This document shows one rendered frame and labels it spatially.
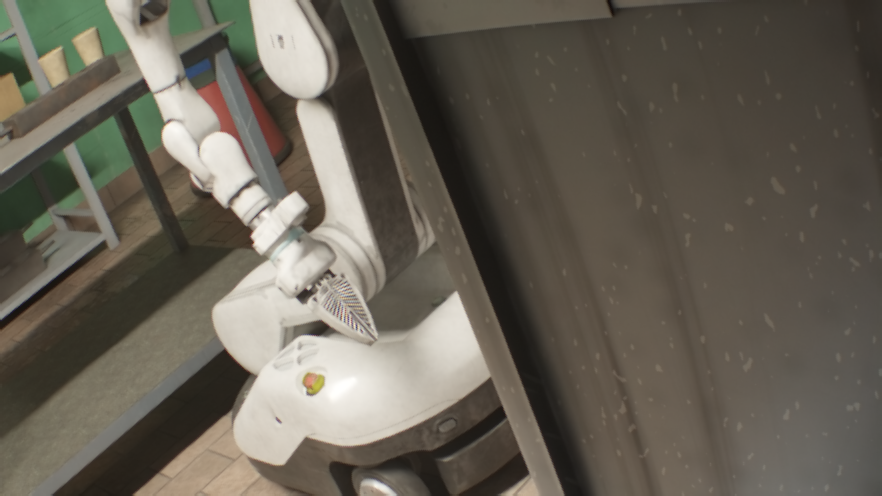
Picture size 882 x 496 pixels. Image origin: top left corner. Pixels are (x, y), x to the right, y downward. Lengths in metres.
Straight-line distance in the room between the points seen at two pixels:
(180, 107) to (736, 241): 1.44
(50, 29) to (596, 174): 4.49
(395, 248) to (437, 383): 0.24
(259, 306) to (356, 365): 0.33
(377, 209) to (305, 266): 0.23
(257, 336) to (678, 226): 1.88
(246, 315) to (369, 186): 0.46
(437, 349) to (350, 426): 0.20
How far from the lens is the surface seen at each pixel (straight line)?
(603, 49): 0.28
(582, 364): 0.35
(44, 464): 2.39
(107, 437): 2.39
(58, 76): 2.88
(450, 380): 1.81
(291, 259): 1.63
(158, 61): 1.66
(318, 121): 1.74
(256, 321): 2.11
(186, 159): 1.68
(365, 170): 1.79
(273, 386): 1.90
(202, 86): 4.15
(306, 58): 1.62
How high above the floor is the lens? 1.20
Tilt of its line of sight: 24 degrees down
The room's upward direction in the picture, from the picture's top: 22 degrees counter-clockwise
